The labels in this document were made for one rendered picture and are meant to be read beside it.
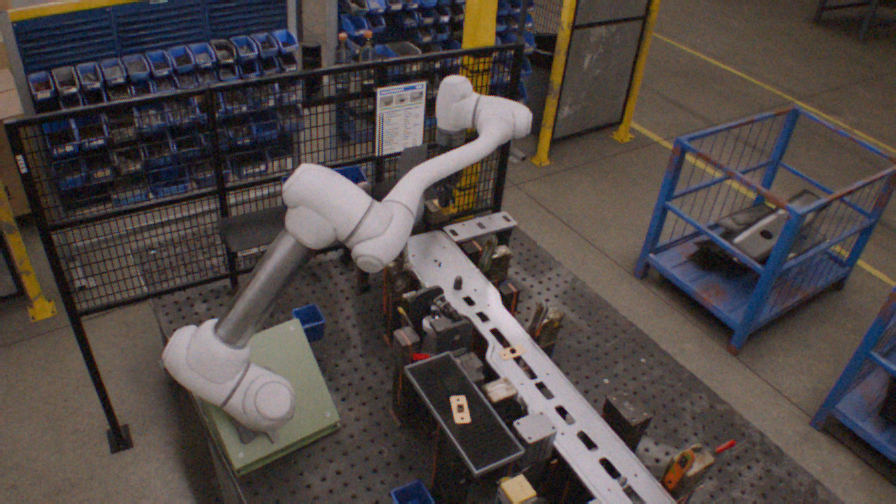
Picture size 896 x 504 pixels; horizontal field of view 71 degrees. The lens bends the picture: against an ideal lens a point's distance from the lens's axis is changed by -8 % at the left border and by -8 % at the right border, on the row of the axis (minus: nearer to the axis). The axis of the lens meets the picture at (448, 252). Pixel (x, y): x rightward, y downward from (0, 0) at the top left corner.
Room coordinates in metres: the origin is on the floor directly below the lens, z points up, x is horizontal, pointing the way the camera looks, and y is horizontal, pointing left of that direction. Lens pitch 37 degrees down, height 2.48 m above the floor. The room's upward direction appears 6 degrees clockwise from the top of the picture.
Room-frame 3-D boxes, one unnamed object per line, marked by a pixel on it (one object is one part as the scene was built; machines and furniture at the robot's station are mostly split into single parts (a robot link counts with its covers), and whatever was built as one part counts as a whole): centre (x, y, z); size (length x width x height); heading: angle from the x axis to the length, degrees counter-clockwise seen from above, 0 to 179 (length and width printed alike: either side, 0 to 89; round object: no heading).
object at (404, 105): (2.38, 0.24, 1.30); 0.23 x 0.02 x 0.31; 123
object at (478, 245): (2.03, -0.09, 0.84); 0.11 x 0.10 x 0.28; 123
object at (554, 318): (1.62, -0.34, 0.87); 0.12 x 0.09 x 0.35; 123
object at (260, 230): (2.12, 0.43, 1.01); 0.90 x 0.22 x 0.03; 123
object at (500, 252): (1.93, -0.18, 0.87); 0.12 x 0.09 x 0.35; 123
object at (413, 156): (2.09, 0.16, 1.17); 0.12 x 0.01 x 0.34; 123
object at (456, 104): (1.86, 0.01, 1.63); 0.13 x 0.11 x 0.16; 76
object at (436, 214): (2.16, 0.06, 0.88); 0.08 x 0.08 x 0.36; 33
